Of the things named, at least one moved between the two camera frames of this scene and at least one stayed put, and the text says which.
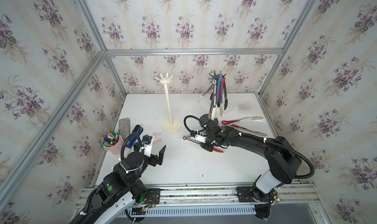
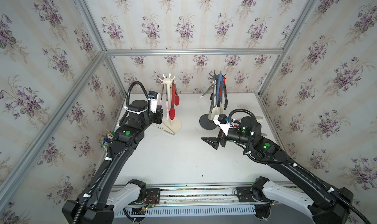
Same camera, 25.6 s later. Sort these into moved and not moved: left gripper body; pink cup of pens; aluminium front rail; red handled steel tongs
Moved: left gripper body
Not moved: pink cup of pens; aluminium front rail; red handled steel tongs
